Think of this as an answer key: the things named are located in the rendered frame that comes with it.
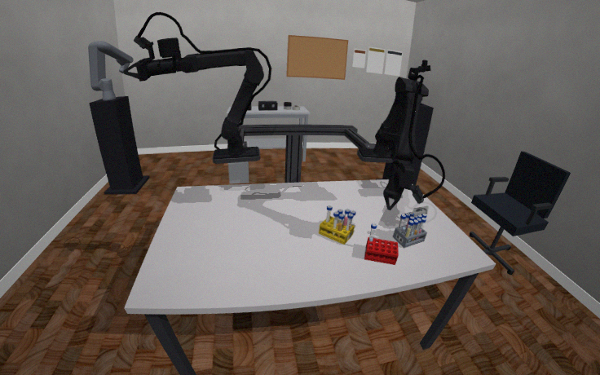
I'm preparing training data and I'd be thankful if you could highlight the yellow tube rack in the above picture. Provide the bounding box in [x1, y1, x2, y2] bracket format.
[319, 216, 355, 244]

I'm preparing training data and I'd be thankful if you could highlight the red rack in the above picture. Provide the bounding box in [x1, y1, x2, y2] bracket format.
[364, 237, 399, 265]

